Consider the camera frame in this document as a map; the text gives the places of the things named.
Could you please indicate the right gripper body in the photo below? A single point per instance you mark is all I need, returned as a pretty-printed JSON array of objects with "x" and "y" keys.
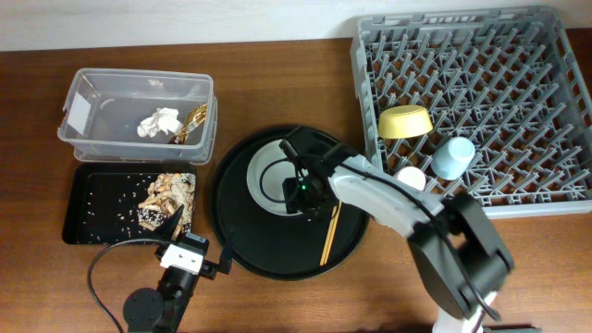
[{"x": 296, "y": 192}]

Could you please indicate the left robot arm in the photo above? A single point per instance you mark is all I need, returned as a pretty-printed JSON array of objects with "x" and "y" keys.
[{"x": 161, "y": 309}]

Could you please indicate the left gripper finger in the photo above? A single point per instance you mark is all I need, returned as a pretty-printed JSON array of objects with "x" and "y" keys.
[
  {"x": 167, "y": 230},
  {"x": 226, "y": 256}
]

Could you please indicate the grey plate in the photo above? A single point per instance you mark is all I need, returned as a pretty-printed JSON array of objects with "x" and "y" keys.
[{"x": 271, "y": 180}]

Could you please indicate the food scraps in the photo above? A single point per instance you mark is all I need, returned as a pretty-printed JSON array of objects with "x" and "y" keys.
[{"x": 165, "y": 196}]

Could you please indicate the white tissue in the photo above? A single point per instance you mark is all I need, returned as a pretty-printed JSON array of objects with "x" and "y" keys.
[{"x": 162, "y": 120}]

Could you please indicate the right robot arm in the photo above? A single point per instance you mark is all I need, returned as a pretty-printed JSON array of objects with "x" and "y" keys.
[{"x": 460, "y": 257}]

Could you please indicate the blue cup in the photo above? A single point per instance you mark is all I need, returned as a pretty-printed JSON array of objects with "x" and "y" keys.
[{"x": 453, "y": 158}]

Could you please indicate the clear plastic bin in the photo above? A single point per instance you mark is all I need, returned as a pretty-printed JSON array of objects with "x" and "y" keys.
[{"x": 105, "y": 106}]

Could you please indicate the gold snack wrapper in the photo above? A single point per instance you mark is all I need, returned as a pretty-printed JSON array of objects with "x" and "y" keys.
[{"x": 193, "y": 120}]

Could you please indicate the round black tray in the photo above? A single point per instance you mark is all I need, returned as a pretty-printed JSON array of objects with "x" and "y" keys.
[{"x": 278, "y": 247}]

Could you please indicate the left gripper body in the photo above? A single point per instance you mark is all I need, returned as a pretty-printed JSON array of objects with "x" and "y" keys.
[{"x": 209, "y": 270}]

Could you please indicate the yellow bowl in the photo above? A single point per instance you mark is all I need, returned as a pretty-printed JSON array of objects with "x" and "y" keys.
[{"x": 405, "y": 121}]

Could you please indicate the grey dishwasher rack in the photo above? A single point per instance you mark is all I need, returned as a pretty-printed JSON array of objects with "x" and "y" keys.
[{"x": 506, "y": 79}]

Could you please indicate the black rectangular tray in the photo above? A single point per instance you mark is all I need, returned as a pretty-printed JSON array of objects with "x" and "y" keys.
[{"x": 104, "y": 199}]

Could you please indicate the pink cup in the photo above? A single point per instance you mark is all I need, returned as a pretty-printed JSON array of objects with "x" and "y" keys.
[{"x": 412, "y": 176}]

